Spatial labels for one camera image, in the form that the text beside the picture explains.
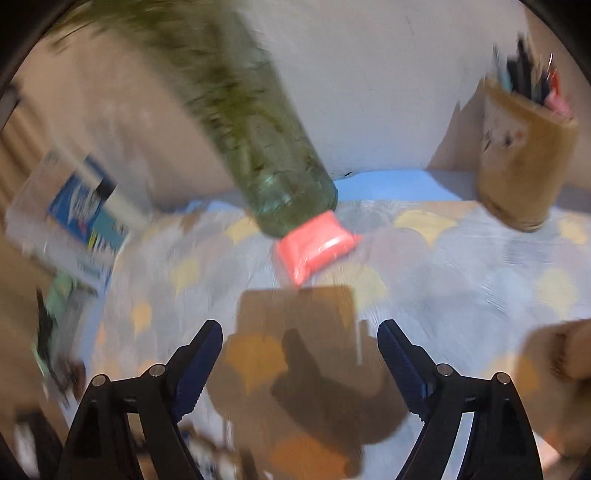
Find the green packet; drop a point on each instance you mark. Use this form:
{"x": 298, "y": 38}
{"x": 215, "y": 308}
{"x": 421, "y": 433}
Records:
{"x": 60, "y": 304}

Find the patterned table mat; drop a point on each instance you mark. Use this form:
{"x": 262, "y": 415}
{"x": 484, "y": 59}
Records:
{"x": 461, "y": 286}

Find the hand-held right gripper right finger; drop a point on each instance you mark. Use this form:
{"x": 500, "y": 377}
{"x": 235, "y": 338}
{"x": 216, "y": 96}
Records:
{"x": 402, "y": 367}

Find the wooden pen holder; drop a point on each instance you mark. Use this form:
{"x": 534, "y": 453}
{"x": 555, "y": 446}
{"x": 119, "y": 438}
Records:
{"x": 521, "y": 175}

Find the plant in green glass vase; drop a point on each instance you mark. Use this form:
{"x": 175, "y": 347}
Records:
{"x": 277, "y": 184}

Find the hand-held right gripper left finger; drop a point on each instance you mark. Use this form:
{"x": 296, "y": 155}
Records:
{"x": 196, "y": 371}

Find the pink packet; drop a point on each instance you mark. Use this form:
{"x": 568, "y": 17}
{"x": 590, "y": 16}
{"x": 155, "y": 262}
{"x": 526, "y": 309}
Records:
{"x": 314, "y": 249}

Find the bunch of pens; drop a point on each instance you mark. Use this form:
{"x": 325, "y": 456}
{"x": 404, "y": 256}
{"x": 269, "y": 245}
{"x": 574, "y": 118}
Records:
{"x": 531, "y": 78}

